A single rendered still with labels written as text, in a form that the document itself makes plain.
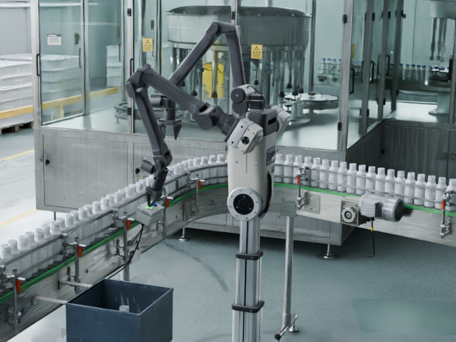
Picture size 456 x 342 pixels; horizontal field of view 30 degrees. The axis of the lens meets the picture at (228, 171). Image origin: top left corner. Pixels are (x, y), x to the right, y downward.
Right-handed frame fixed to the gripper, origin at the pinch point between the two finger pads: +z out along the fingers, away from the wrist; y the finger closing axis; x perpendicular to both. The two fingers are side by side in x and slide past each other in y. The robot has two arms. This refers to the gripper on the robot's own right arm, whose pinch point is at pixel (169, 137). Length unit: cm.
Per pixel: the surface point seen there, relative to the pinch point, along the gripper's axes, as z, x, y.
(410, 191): 33, -76, -109
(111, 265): 54, 45, 10
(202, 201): 48, -65, 7
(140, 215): 31.7, 32.6, 0.9
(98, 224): 33, 50, 13
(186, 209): 49, -47, 9
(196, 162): 26, -66, 12
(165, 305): 49, 92, -38
